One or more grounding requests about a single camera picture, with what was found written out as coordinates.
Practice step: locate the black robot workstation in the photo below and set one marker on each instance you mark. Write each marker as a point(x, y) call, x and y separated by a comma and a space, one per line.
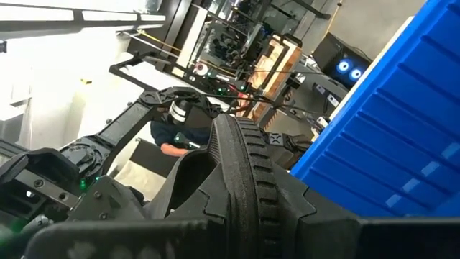
point(223, 43)

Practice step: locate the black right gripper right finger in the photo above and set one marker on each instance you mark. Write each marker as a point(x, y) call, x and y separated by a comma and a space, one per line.
point(320, 216)

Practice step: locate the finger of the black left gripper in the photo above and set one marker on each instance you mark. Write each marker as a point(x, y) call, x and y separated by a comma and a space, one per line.
point(108, 201)

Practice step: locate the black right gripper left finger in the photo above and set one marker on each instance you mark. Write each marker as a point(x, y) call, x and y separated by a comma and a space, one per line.
point(219, 201)

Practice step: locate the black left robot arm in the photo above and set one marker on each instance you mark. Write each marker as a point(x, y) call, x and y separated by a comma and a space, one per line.
point(124, 124)

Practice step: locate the blue plastic bin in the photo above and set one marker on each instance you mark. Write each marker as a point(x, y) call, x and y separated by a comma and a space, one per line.
point(395, 126)

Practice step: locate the wooden table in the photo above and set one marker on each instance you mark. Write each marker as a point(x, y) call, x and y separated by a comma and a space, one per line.
point(276, 72)

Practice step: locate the person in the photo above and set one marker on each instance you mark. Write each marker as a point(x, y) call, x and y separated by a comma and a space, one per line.
point(161, 133)

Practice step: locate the black computer tower blue lights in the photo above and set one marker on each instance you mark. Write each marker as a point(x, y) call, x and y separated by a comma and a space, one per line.
point(330, 54)

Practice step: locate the black rubber slide sandal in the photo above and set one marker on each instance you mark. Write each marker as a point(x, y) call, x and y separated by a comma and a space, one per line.
point(244, 162)

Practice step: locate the black window frame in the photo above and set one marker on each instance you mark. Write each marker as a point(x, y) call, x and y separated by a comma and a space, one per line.
point(36, 26)

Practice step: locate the person's hand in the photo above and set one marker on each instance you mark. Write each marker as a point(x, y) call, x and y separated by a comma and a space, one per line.
point(172, 150)

